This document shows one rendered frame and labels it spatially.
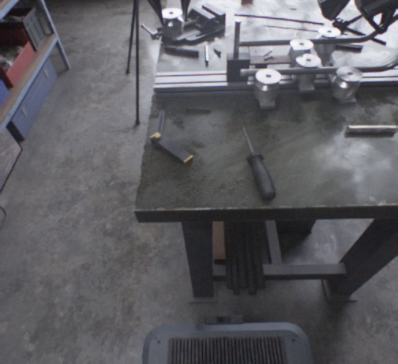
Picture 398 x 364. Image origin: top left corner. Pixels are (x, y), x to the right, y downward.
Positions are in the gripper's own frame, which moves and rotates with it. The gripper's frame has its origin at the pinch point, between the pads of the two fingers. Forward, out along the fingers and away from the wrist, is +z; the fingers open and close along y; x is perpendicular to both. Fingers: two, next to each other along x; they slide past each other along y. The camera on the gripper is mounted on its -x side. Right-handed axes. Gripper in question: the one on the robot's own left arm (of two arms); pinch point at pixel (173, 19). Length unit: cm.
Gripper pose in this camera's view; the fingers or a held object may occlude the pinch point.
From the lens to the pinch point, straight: 74.9
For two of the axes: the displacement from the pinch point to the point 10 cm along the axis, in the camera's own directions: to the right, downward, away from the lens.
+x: 3.0, 6.1, -7.4
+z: 0.9, 7.5, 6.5
